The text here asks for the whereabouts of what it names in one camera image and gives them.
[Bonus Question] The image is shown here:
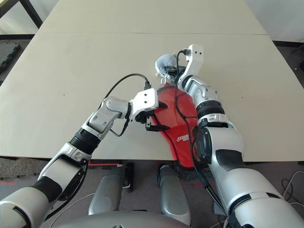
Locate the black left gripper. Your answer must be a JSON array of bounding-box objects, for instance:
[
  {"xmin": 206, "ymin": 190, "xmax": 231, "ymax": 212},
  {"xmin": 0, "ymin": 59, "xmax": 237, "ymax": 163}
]
[{"xmin": 135, "ymin": 101, "xmax": 171, "ymax": 132}]

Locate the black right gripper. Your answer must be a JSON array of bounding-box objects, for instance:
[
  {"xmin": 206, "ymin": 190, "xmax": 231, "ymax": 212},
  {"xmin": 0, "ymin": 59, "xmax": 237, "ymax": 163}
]
[{"xmin": 165, "ymin": 66, "xmax": 185, "ymax": 80}]

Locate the red black paddle case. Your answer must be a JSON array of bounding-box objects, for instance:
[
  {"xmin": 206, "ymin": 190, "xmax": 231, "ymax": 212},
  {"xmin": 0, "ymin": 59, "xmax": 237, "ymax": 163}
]
[{"xmin": 151, "ymin": 79, "xmax": 214, "ymax": 178}]

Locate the dark speckled floor mat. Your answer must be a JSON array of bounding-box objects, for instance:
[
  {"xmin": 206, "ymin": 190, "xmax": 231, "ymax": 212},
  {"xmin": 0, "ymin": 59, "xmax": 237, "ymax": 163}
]
[{"xmin": 177, "ymin": 166, "xmax": 214, "ymax": 183}]

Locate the grey robot right leg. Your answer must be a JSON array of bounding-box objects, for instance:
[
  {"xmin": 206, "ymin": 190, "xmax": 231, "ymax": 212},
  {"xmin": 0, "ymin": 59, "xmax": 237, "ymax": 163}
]
[{"xmin": 158, "ymin": 165, "xmax": 192, "ymax": 225}]

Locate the grey robot leg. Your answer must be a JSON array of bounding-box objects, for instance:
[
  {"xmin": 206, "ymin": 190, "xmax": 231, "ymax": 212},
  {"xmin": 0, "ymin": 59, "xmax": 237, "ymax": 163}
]
[
  {"xmin": 88, "ymin": 165, "xmax": 133, "ymax": 216},
  {"xmin": 158, "ymin": 165, "xmax": 192, "ymax": 225}
]

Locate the grey robot left leg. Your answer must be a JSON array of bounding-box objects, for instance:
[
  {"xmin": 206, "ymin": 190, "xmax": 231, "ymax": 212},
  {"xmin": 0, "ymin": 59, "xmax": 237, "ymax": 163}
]
[{"xmin": 88, "ymin": 165, "xmax": 133, "ymax": 216}]

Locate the grey robot torso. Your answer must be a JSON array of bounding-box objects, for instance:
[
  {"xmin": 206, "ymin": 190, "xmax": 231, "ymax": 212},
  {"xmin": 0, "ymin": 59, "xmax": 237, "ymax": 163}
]
[{"xmin": 51, "ymin": 210, "xmax": 190, "ymax": 228}]

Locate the grey puzzle floor mat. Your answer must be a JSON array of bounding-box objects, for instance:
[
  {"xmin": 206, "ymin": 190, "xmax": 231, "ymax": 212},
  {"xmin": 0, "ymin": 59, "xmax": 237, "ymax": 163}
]
[{"xmin": 0, "ymin": 158, "xmax": 55, "ymax": 181}]

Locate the black foam floor mat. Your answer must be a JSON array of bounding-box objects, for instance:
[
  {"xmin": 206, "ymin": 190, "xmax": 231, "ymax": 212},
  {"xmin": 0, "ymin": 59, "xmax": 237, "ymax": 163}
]
[{"xmin": 0, "ymin": 41, "xmax": 22, "ymax": 73}]

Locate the beige black-framed side table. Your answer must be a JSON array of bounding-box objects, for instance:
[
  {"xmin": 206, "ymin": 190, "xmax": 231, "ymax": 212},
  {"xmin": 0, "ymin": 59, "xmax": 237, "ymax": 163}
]
[{"xmin": 0, "ymin": 0, "xmax": 43, "ymax": 40}]

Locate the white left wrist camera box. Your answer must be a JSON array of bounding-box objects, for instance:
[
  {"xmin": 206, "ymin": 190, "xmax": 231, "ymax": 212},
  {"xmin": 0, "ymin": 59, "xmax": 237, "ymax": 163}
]
[{"xmin": 129, "ymin": 88, "xmax": 159, "ymax": 122}]

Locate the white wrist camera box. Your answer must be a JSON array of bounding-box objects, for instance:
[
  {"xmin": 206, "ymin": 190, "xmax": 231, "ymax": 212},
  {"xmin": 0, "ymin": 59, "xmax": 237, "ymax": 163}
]
[
  {"xmin": 179, "ymin": 44, "xmax": 204, "ymax": 83},
  {"xmin": 129, "ymin": 88, "xmax": 159, "ymax": 122}
]

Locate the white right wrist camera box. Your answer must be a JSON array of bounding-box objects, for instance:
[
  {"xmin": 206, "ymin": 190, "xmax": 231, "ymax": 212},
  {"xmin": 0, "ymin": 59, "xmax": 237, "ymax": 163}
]
[{"xmin": 179, "ymin": 44, "xmax": 204, "ymax": 83}]

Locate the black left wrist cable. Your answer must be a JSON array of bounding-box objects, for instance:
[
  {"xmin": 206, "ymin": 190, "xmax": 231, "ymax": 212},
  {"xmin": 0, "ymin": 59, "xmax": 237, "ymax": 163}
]
[{"xmin": 104, "ymin": 74, "xmax": 152, "ymax": 138}]

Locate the thin white floor cable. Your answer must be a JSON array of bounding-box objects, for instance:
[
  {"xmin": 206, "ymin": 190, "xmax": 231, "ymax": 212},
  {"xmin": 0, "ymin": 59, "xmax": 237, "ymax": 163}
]
[{"xmin": 49, "ymin": 192, "xmax": 95, "ymax": 226}]

